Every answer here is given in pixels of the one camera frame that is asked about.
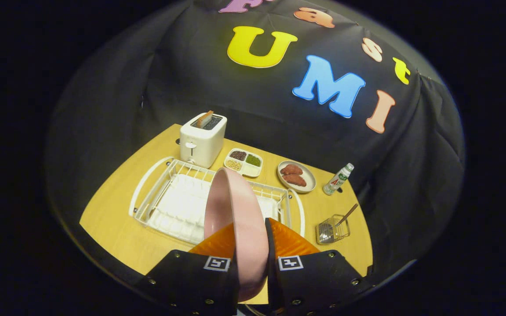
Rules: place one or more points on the black backdrop cloth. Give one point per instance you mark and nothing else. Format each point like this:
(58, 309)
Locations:
(147, 87)

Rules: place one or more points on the white drip tray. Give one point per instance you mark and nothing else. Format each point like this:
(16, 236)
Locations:
(182, 206)

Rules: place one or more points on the brown toast slice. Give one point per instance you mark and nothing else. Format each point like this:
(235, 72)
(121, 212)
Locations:
(204, 119)

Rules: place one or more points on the white green drink bottle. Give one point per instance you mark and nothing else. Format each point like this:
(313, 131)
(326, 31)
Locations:
(336, 181)

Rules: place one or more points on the white divided dish with beans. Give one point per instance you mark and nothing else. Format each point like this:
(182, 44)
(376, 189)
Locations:
(251, 169)

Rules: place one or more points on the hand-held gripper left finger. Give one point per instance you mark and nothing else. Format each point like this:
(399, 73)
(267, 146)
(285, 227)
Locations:
(182, 281)

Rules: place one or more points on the beige round dish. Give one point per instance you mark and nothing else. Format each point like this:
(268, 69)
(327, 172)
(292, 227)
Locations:
(308, 175)

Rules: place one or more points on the white toaster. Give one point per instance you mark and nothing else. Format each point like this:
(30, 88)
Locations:
(200, 145)

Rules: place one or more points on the pink plate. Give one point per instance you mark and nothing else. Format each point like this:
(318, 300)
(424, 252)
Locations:
(240, 210)

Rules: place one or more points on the red meat piece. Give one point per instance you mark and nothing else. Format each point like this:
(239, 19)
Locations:
(295, 180)
(291, 169)

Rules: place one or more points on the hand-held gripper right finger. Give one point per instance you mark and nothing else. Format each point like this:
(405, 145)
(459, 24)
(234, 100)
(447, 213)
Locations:
(270, 250)

